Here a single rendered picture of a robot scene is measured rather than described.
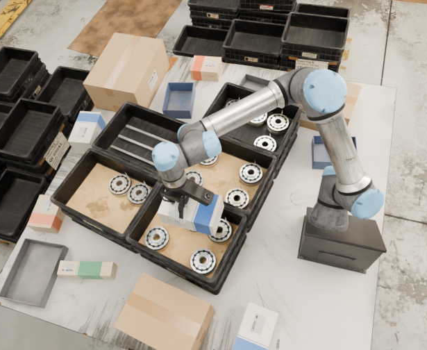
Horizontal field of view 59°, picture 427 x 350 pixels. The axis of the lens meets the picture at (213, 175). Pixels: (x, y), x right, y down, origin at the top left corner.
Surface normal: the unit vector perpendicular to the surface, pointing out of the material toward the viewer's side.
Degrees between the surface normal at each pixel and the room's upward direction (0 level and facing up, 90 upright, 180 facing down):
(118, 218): 0
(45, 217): 0
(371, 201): 61
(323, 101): 46
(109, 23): 0
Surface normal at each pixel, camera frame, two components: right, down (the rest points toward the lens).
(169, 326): -0.10, -0.49
